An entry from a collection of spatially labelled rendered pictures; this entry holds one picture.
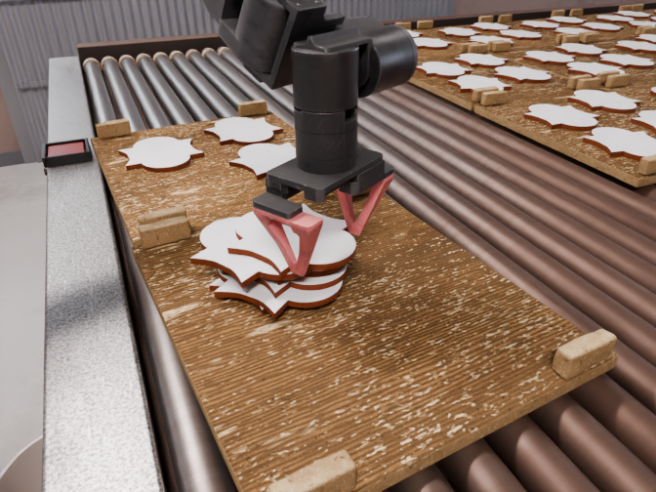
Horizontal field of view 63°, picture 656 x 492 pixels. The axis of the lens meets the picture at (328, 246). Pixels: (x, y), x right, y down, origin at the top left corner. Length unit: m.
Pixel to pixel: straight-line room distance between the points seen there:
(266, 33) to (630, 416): 0.45
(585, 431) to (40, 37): 3.37
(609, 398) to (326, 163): 0.32
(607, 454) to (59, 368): 0.48
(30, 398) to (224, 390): 1.51
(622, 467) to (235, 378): 0.31
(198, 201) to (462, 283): 0.38
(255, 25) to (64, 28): 3.08
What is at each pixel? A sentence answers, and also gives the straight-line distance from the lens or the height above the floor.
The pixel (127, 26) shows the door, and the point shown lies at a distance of 3.58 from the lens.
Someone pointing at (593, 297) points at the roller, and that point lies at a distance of 0.66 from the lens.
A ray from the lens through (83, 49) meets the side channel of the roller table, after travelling 1.83.
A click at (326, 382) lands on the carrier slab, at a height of 0.94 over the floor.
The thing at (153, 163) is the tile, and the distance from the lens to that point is 0.90.
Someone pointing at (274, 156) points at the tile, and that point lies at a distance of 0.88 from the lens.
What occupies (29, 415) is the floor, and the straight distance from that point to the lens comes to 1.91.
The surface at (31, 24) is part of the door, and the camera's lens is 3.54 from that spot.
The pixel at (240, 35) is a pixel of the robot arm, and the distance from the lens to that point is 0.51.
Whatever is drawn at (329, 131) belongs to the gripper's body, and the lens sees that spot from 0.47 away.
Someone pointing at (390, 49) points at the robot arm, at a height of 1.18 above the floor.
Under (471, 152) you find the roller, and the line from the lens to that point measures 1.01.
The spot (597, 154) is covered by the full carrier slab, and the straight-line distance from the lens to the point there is 1.02.
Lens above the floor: 1.28
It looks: 32 degrees down
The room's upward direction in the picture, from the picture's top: straight up
